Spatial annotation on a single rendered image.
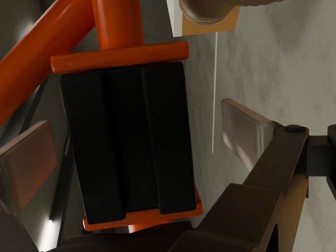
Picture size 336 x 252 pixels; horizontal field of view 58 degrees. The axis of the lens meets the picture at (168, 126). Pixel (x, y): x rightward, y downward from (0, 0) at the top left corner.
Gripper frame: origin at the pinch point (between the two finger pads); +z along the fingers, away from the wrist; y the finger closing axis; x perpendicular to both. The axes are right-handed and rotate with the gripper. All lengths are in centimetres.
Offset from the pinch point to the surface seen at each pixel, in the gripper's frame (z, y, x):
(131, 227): -3.0, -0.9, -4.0
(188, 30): 180, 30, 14
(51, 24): -1.5, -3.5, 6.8
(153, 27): 966, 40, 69
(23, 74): -1.4, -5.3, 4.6
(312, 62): 201, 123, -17
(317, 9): 196, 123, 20
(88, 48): 984, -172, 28
